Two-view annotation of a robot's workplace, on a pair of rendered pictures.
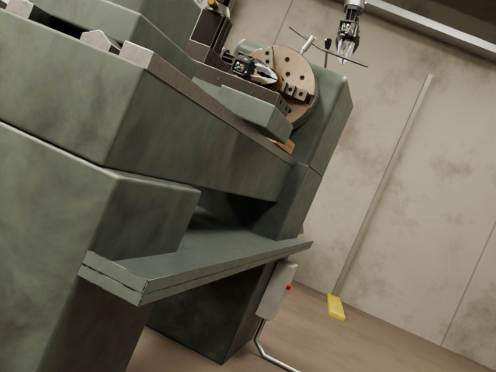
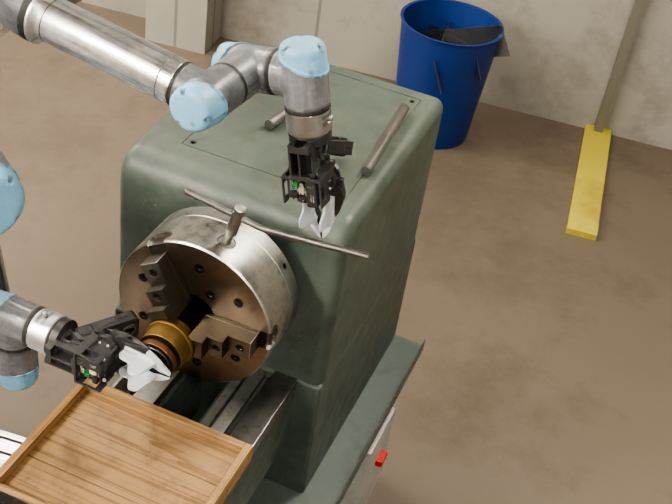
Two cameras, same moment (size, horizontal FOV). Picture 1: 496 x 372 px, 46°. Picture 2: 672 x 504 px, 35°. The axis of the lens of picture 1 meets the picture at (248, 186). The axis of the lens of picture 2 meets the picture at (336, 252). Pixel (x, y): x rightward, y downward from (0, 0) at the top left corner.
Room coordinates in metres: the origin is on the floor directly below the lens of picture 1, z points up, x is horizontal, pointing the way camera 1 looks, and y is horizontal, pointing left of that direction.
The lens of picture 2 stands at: (0.79, -0.28, 2.37)
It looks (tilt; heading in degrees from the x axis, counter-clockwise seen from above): 37 degrees down; 4
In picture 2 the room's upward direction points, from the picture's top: 9 degrees clockwise
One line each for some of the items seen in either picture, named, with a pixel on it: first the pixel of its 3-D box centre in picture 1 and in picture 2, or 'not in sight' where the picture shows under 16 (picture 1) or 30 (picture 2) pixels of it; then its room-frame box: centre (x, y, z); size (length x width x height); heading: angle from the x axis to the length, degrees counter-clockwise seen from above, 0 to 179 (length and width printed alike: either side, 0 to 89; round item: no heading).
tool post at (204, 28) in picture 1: (211, 33); not in sight; (1.66, 0.26, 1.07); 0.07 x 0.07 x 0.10; 77
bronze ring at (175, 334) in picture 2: (268, 80); (165, 347); (2.11, 0.08, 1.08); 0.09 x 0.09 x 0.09; 77
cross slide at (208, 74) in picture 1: (212, 80); not in sight; (1.65, 0.21, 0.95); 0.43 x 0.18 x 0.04; 77
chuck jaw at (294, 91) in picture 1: (294, 92); (230, 338); (2.16, -0.02, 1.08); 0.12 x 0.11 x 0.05; 77
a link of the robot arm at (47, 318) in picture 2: not in sight; (50, 331); (2.09, 0.28, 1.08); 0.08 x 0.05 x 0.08; 166
